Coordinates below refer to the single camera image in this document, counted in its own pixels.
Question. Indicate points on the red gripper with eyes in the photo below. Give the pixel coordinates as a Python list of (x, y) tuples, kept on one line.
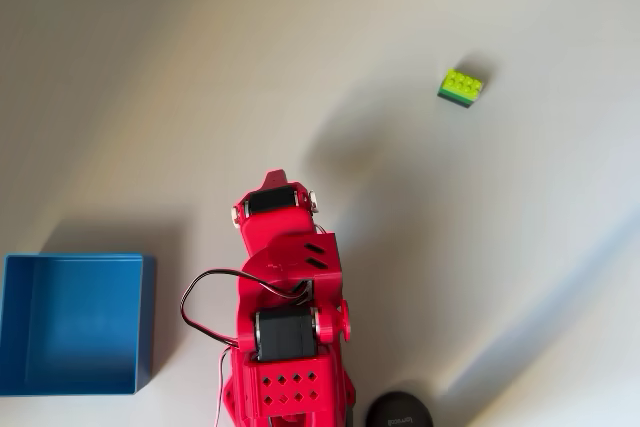
[(274, 225)]

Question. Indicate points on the green lego brick stack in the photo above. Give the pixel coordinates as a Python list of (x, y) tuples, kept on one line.
[(462, 84)]

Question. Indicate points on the red robot arm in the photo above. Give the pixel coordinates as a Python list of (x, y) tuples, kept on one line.
[(292, 382)]

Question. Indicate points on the blue plastic box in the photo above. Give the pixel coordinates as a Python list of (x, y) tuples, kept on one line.
[(75, 322)]

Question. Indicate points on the black gooseneck stand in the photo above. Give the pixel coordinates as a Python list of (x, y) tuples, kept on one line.
[(400, 409)]

